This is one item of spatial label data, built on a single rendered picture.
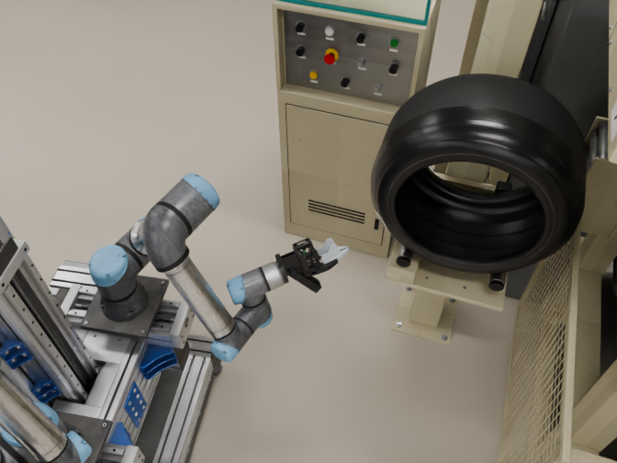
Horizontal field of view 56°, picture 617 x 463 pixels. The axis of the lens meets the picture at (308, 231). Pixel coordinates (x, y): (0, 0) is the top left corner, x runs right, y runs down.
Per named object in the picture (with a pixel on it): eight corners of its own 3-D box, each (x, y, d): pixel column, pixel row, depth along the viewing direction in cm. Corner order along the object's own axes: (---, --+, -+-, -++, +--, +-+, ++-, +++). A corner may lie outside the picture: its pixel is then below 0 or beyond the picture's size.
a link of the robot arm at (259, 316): (237, 333, 171) (227, 310, 164) (259, 305, 177) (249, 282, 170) (258, 342, 167) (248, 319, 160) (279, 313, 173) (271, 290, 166)
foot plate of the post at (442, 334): (403, 283, 280) (404, 280, 278) (458, 298, 274) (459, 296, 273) (390, 329, 264) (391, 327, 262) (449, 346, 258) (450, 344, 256)
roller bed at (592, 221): (563, 185, 197) (596, 115, 174) (609, 195, 194) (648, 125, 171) (560, 226, 185) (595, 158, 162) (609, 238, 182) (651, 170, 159)
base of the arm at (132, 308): (94, 318, 185) (84, 300, 177) (112, 279, 195) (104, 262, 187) (139, 324, 183) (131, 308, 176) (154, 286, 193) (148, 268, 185)
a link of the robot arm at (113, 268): (89, 289, 180) (76, 264, 170) (119, 260, 187) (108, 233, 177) (117, 307, 176) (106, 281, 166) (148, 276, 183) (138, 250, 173)
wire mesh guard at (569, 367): (516, 304, 237) (577, 186, 183) (521, 306, 236) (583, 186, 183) (487, 534, 182) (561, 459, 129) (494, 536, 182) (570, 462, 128)
